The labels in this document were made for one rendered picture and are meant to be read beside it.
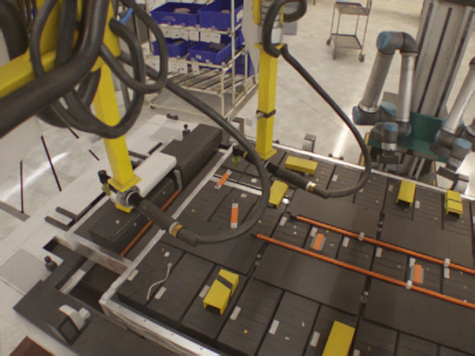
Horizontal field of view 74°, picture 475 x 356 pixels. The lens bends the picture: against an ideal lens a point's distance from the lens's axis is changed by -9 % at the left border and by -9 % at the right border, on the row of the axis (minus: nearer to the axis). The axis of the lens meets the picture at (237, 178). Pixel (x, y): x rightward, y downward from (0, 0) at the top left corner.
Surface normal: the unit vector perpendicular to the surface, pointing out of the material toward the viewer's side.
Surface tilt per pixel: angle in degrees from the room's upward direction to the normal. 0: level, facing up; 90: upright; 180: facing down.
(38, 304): 0
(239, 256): 0
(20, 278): 0
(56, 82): 58
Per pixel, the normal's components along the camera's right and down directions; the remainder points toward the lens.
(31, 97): 0.82, -0.26
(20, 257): 0.00, -0.77
